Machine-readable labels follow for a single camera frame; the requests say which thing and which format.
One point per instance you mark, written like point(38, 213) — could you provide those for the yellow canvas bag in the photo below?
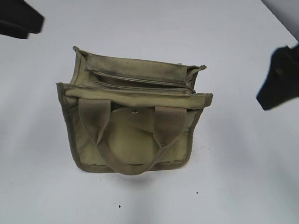
point(130, 116)

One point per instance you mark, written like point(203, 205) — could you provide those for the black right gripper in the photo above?
point(282, 81)

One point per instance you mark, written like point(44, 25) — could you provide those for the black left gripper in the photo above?
point(18, 19)

